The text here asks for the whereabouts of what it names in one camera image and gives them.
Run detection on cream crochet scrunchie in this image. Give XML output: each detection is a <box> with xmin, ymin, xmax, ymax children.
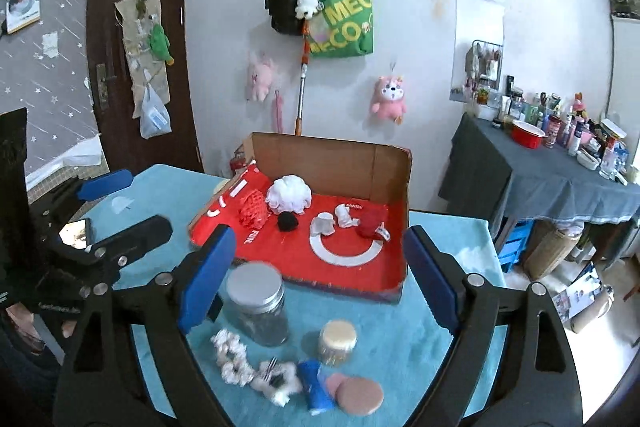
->
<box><xmin>210</xmin><ymin>329</ymin><xmax>256</xmax><ymax>387</ymax></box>

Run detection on red foam fruit net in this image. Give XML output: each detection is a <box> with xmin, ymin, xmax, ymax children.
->
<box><xmin>239</xmin><ymin>188</ymin><xmax>271</xmax><ymax>231</ymax></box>

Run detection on red knitted soft toy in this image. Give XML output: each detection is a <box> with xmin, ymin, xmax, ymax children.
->
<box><xmin>356</xmin><ymin>207</ymin><xmax>390</xmax><ymax>242</ymax></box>

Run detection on black fuzzy ball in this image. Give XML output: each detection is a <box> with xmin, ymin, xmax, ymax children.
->
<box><xmin>277</xmin><ymin>211</ymin><xmax>299</xmax><ymax>232</ymax></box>

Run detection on small white plush toy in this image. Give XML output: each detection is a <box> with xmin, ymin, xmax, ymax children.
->
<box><xmin>334</xmin><ymin>204</ymin><xmax>360</xmax><ymax>229</ymax></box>

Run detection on white mesh bath pouf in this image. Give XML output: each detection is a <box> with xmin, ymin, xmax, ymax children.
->
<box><xmin>265</xmin><ymin>174</ymin><xmax>312</xmax><ymax>215</ymax></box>

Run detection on blue sponge cylinder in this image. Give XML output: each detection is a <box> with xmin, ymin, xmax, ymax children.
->
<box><xmin>297</xmin><ymin>359</ymin><xmax>335</xmax><ymax>416</ymax></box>

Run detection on smartphone playing video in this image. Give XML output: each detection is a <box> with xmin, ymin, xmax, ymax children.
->
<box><xmin>58</xmin><ymin>218</ymin><xmax>94</xmax><ymax>251</ymax></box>

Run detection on large glass tea jar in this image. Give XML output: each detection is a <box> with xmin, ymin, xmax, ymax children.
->
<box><xmin>227</xmin><ymin>261</ymin><xmax>288</xmax><ymax>347</ymax></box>

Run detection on plastic bag on door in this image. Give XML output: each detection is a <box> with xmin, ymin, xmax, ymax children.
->
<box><xmin>140</xmin><ymin>84</ymin><xmax>171</xmax><ymax>140</ymax></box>

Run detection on small glass jar gold candies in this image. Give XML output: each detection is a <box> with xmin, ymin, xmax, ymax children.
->
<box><xmin>318</xmin><ymin>320</ymin><xmax>358</xmax><ymax>366</ymax></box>

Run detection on red fire extinguisher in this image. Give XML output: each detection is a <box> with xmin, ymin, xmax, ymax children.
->
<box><xmin>229</xmin><ymin>145</ymin><xmax>247</xmax><ymax>176</ymax></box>

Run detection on grey covered side table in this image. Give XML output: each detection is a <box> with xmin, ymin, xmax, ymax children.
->
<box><xmin>438</xmin><ymin>114</ymin><xmax>639</xmax><ymax>251</ymax></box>

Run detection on dark brown door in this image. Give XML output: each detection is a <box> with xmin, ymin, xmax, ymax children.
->
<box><xmin>86</xmin><ymin>0</ymin><xmax>203</xmax><ymax>173</ymax></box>

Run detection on cardboard box red lining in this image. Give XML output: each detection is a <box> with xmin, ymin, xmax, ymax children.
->
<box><xmin>189</xmin><ymin>133</ymin><xmax>412</xmax><ymax>303</ymax></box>

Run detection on pink round sponge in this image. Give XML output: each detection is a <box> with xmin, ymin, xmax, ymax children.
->
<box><xmin>326</xmin><ymin>373</ymin><xmax>348</xmax><ymax>400</ymax></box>

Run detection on green plush crocodile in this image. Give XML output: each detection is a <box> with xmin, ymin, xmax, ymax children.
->
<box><xmin>149</xmin><ymin>24</ymin><xmax>175</xmax><ymax>66</ymax></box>

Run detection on red basin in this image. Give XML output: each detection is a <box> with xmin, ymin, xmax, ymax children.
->
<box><xmin>511</xmin><ymin>120</ymin><xmax>546</xmax><ymax>150</ymax></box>

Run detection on pink plush pig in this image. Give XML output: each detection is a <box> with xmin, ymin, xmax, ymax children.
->
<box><xmin>246</xmin><ymin>52</ymin><xmax>277</xmax><ymax>103</ymax></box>

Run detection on pink plush fox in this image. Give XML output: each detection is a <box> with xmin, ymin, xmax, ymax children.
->
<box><xmin>370</xmin><ymin>76</ymin><xmax>407</xmax><ymax>124</ymax></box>

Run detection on white wardrobe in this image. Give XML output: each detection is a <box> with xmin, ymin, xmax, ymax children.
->
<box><xmin>606</xmin><ymin>16</ymin><xmax>640</xmax><ymax>144</ymax></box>

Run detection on green tote bag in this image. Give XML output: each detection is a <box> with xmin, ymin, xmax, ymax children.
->
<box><xmin>306</xmin><ymin>0</ymin><xmax>374</xmax><ymax>58</ymax></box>

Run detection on mop handle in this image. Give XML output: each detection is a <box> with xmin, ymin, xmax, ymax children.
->
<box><xmin>294</xmin><ymin>20</ymin><xmax>310</xmax><ymax>135</ymax></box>

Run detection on wall mirror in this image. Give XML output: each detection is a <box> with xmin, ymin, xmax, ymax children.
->
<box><xmin>449</xmin><ymin>0</ymin><xmax>506</xmax><ymax>103</ymax></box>

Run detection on white plush keychain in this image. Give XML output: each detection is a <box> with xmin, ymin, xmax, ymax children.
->
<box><xmin>295</xmin><ymin>0</ymin><xmax>321</xmax><ymax>20</ymax></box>

